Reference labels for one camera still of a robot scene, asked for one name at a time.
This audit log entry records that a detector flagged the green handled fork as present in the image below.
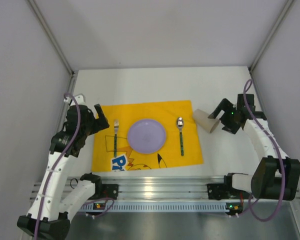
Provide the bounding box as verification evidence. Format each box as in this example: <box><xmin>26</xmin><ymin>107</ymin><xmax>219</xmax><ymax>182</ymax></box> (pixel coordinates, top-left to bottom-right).
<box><xmin>113</xmin><ymin>119</ymin><xmax>119</xmax><ymax>158</ymax></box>

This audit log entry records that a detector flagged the beige paper cup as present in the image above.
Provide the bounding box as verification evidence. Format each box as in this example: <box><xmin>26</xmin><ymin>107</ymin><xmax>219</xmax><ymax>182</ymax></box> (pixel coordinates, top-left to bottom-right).
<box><xmin>192</xmin><ymin>109</ymin><xmax>220</xmax><ymax>134</ymax></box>

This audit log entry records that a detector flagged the yellow cartoon print placemat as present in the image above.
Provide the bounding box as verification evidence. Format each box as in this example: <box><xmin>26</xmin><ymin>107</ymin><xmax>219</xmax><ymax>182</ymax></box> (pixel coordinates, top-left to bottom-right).
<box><xmin>91</xmin><ymin>100</ymin><xmax>204</xmax><ymax>172</ymax></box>

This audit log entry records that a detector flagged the lilac plastic plate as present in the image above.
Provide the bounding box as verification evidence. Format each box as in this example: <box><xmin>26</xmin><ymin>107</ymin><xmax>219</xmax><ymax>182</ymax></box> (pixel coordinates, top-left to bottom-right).
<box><xmin>127</xmin><ymin>118</ymin><xmax>167</xmax><ymax>154</ymax></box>

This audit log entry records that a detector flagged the green handled spoon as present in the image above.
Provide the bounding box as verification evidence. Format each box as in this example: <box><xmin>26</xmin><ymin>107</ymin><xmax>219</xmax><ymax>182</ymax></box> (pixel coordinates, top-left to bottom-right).
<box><xmin>176</xmin><ymin>117</ymin><xmax>184</xmax><ymax>157</ymax></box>

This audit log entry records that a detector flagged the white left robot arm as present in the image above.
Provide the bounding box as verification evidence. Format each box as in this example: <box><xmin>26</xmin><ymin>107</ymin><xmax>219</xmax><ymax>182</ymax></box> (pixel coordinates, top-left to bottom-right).
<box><xmin>17</xmin><ymin>93</ymin><xmax>110</xmax><ymax>240</ymax></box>

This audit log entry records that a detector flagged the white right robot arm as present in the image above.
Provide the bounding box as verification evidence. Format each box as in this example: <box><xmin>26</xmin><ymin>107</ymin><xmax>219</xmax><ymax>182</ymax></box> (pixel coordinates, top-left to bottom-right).
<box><xmin>209</xmin><ymin>94</ymin><xmax>300</xmax><ymax>201</ymax></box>

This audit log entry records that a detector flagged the left aluminium corner post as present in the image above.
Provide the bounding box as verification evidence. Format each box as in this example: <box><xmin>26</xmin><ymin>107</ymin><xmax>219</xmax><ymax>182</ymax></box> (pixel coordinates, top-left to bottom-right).
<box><xmin>27</xmin><ymin>0</ymin><xmax>76</xmax><ymax>76</ymax></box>

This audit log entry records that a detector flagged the aluminium corner post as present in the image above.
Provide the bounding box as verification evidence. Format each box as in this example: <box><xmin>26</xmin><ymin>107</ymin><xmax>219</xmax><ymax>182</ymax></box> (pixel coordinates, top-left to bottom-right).
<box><xmin>248</xmin><ymin>0</ymin><xmax>296</xmax><ymax>75</ymax></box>
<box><xmin>27</xmin><ymin>0</ymin><xmax>76</xmax><ymax>76</ymax></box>

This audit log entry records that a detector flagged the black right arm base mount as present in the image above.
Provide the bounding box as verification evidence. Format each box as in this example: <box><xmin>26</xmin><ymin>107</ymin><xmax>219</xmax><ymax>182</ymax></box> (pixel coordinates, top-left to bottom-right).
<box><xmin>207</xmin><ymin>173</ymin><xmax>250</xmax><ymax>200</ymax></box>

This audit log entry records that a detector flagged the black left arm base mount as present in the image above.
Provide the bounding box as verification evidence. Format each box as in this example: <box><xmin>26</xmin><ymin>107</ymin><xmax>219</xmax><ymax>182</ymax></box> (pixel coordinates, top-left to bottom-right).
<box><xmin>99</xmin><ymin>184</ymin><xmax>119</xmax><ymax>200</ymax></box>

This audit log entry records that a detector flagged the slotted grey cable duct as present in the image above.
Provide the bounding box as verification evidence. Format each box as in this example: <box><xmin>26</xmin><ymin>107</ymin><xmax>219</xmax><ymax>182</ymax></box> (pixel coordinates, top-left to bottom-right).
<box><xmin>79</xmin><ymin>201</ymin><xmax>242</xmax><ymax>213</ymax></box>

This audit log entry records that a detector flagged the right aluminium corner post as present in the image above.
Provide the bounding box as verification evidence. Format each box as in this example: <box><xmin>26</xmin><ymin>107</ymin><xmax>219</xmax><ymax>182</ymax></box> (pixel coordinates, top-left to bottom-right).
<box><xmin>248</xmin><ymin>0</ymin><xmax>296</xmax><ymax>75</ymax></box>

